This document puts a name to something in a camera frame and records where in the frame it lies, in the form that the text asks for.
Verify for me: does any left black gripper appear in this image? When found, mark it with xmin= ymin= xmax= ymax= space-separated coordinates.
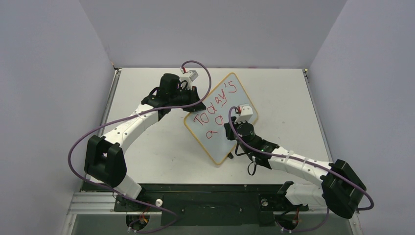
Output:
xmin=170 ymin=86 xmax=206 ymax=113

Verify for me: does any yellow-framed whiteboard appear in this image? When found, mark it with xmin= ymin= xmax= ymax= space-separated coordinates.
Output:
xmin=184 ymin=72 xmax=258 ymax=165

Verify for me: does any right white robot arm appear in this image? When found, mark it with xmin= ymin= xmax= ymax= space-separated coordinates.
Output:
xmin=224 ymin=122 xmax=367 ymax=219

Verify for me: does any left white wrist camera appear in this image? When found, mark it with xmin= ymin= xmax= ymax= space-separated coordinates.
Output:
xmin=179 ymin=70 xmax=198 ymax=90

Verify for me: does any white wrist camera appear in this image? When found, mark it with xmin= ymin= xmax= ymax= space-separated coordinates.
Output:
xmin=234 ymin=104 xmax=254 ymax=124
xmin=179 ymin=70 xmax=198 ymax=90

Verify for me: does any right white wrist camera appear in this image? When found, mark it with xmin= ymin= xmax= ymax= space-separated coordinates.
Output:
xmin=234 ymin=104 xmax=254 ymax=124

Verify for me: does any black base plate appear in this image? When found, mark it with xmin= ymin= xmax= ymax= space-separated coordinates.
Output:
xmin=114 ymin=182 xmax=320 ymax=230

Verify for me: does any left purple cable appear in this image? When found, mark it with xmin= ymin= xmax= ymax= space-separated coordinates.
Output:
xmin=67 ymin=60 xmax=213 ymax=234

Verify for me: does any purple cable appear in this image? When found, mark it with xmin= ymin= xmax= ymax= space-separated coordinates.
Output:
xmin=228 ymin=106 xmax=375 ymax=234
xmin=67 ymin=60 xmax=213 ymax=234

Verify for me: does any aluminium frame rail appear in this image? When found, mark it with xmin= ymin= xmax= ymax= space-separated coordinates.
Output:
xmin=66 ymin=191 xmax=361 ymax=215

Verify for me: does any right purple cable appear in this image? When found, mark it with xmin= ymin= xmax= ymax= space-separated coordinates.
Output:
xmin=228 ymin=106 xmax=375 ymax=234

